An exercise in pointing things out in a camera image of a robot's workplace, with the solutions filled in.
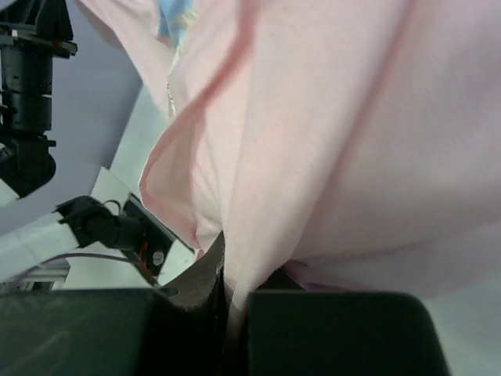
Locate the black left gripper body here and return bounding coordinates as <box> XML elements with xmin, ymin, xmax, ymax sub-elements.
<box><xmin>1</xmin><ymin>27</ymin><xmax>77</xmax><ymax>129</ymax></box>

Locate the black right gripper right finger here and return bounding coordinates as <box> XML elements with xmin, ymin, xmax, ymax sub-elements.
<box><xmin>246</xmin><ymin>271</ymin><xmax>450</xmax><ymax>376</ymax></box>

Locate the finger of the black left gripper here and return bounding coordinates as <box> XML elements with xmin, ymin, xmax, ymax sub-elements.
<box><xmin>1</xmin><ymin>0</ymin><xmax>74</xmax><ymax>42</ymax></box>

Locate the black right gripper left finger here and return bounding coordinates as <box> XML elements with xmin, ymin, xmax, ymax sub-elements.
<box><xmin>1</xmin><ymin>237</ymin><xmax>226</xmax><ymax>375</ymax></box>

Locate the pink printed pillowcase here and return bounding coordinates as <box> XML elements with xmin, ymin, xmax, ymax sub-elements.
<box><xmin>81</xmin><ymin>1</ymin><xmax>500</xmax><ymax>309</ymax></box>

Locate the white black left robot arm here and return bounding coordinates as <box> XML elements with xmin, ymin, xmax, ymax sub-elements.
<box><xmin>1</xmin><ymin>1</ymin><xmax>146</xmax><ymax>285</ymax></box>

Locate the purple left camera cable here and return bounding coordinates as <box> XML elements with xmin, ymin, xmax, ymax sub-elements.
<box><xmin>0</xmin><ymin>252</ymin><xmax>138</xmax><ymax>291</ymax></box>

